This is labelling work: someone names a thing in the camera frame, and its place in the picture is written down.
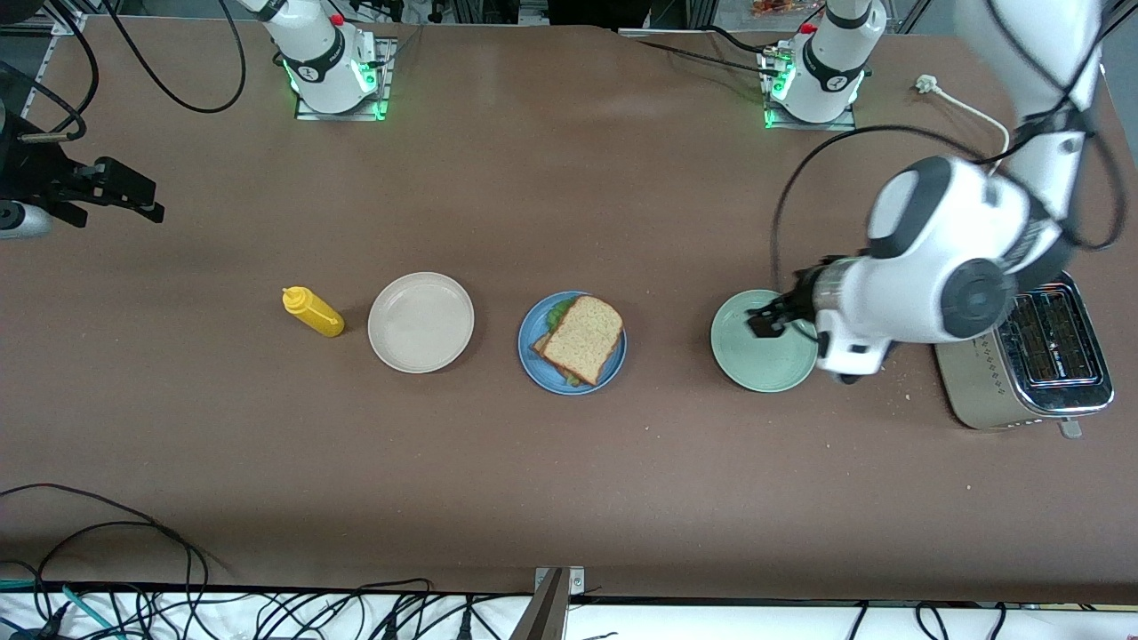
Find brown bread slice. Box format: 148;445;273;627
530;331;605;388
541;294;624;387

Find yellow mustard squeeze bottle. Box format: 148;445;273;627
282;285;346;339

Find green lettuce leaf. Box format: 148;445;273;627
544;298;592;388

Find mint green round plate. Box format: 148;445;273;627
709;289;820;394

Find blue round plate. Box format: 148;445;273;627
517;291;629;396

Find beige round plate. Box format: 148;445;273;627
367;271;476;374

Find beige chrome toaster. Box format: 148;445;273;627
934;271;1116;440

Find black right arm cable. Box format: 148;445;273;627
100;0;248;115

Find aluminium frame profile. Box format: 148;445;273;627
0;11;90;36

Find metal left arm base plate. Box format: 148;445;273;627
758;44;857;132

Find white toaster power cord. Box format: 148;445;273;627
916;75;1011;165

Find black cable on table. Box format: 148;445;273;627
618;25;788;76

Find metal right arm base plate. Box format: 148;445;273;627
293;36;397;122

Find black looped floor cable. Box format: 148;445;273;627
0;484;210;640

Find aluminium table edge bracket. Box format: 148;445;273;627
511;566;588;640

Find teal floor cable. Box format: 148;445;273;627
0;578;121;640

